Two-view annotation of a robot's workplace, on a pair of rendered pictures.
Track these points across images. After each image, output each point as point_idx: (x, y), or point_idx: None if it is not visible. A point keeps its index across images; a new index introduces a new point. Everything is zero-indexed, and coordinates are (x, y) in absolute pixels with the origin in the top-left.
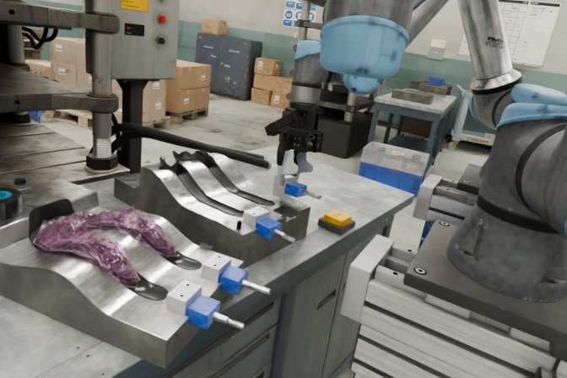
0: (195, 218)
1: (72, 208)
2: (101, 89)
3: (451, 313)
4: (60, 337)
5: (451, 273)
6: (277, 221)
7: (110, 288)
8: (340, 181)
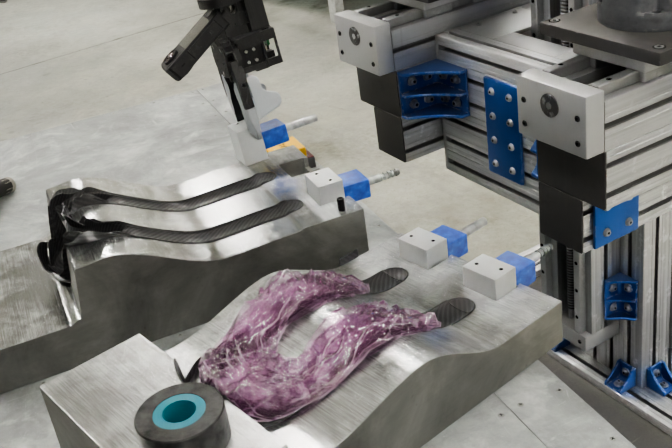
0: (258, 257)
1: (181, 371)
2: None
3: (664, 75)
4: (473, 433)
5: (663, 35)
6: (348, 171)
7: (448, 337)
8: (132, 131)
